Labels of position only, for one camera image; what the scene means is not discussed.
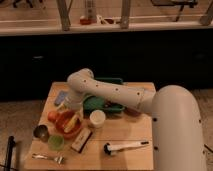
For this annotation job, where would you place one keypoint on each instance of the green cup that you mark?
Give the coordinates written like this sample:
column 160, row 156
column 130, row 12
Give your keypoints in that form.
column 56, row 142

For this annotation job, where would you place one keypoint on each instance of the white handled brush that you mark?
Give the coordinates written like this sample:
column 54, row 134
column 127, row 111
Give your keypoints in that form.
column 110, row 149

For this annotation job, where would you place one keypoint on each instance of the wooden eraser block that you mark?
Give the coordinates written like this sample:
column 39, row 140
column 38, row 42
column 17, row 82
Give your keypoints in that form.
column 80, row 141

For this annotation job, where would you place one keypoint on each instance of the metal cup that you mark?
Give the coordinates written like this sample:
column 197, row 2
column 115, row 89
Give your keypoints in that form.
column 41, row 132

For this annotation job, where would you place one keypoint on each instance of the blue sponge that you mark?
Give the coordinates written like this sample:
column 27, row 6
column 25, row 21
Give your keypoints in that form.
column 60, row 97

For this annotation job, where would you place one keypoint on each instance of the red object on shelf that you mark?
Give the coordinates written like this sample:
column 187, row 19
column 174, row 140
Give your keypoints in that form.
column 84, row 21

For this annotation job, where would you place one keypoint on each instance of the green plastic tray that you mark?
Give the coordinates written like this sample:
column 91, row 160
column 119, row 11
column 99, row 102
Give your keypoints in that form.
column 92, row 102

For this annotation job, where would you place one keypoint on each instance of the yellow banana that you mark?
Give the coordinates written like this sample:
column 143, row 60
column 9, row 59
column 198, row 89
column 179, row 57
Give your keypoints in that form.
column 70, row 125

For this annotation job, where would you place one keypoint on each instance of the black pole stand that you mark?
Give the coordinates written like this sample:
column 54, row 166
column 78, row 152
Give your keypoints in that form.
column 9, row 151

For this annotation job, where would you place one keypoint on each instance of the white cup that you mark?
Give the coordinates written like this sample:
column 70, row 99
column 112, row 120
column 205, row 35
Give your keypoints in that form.
column 97, row 118

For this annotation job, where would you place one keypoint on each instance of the dark brown bowl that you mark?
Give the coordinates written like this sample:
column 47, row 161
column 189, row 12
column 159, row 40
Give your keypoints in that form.
column 132, row 112

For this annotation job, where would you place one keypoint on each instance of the orange fruit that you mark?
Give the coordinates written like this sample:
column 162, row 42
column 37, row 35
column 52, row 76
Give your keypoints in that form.
column 53, row 116

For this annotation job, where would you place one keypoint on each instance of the metal fork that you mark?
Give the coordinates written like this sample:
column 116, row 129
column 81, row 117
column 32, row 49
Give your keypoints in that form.
column 58, row 159

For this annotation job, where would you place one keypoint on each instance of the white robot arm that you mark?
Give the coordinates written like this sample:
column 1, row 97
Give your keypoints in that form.
column 176, row 120

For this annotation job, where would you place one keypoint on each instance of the red bowl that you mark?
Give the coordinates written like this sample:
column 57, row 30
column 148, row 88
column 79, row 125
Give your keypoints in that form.
column 61, row 122

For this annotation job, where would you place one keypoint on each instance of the dark grape bunch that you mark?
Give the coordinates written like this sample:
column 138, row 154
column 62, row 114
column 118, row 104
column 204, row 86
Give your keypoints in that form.
column 108, row 104

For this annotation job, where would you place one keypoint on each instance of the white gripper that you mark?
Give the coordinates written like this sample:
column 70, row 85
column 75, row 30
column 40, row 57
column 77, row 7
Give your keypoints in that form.
column 73, row 101

